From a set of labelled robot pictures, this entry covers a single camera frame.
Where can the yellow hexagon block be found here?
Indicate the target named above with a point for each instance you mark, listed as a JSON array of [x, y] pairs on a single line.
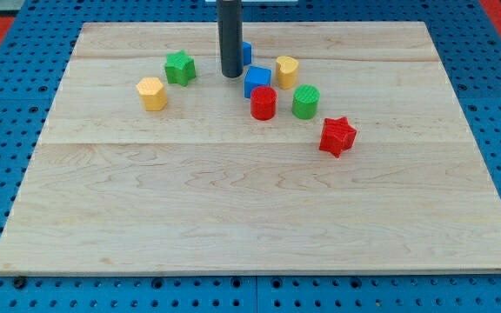
[[152, 93]]

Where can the red cylinder block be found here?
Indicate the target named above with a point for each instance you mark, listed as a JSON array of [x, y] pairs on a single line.
[[263, 103]]

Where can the blue cube block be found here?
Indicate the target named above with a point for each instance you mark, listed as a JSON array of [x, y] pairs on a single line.
[[255, 77]]

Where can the green cylinder block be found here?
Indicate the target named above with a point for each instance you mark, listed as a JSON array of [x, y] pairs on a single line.
[[305, 101]]

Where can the wooden board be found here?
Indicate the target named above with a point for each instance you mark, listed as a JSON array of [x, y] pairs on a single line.
[[202, 188]]

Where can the red star block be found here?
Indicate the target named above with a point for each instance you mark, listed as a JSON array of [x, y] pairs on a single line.
[[337, 136]]

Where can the yellow heart block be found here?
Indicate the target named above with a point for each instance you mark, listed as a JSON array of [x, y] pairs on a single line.
[[286, 72]]

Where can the blue block behind rod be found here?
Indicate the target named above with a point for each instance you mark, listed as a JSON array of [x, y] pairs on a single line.
[[247, 53]]

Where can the green star block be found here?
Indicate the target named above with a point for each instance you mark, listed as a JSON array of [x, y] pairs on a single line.
[[179, 68]]

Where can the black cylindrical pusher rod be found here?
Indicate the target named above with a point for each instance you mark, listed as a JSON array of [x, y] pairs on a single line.
[[230, 34]]

